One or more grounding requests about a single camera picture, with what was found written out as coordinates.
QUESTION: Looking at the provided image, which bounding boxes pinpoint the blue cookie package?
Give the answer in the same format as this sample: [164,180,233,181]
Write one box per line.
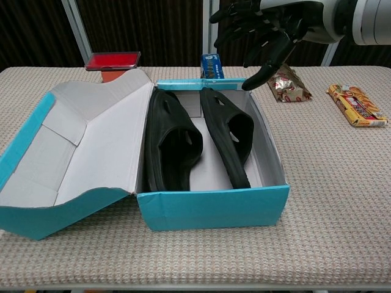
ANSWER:
[200,53,225,79]

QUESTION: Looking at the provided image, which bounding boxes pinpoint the white and blue shoebox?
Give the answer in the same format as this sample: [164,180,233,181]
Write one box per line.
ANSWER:
[0,68,290,241]

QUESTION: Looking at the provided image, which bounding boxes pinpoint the black rubber slipper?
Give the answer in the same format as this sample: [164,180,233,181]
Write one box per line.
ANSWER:
[200,87,255,189]
[143,89,204,192]

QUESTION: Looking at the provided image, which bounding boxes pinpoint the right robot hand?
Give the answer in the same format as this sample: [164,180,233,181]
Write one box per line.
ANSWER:
[209,0,345,92]

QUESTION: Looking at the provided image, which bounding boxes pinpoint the brown silver snack wrapper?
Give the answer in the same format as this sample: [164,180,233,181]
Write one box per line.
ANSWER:
[267,63,314,103]

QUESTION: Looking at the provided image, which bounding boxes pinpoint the red topped box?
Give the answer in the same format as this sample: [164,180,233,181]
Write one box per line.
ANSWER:
[84,51,142,83]

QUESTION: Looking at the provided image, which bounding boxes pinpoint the grey partition post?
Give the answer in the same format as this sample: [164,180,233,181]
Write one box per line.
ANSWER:
[60,0,92,67]
[320,42,340,67]
[202,0,219,67]

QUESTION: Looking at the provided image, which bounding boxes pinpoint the beige woven tablecloth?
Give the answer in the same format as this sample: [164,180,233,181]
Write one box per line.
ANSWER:
[0,65,391,289]

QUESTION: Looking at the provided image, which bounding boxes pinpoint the yellow orange snack pack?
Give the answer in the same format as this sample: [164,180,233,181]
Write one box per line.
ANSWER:
[327,84,389,128]

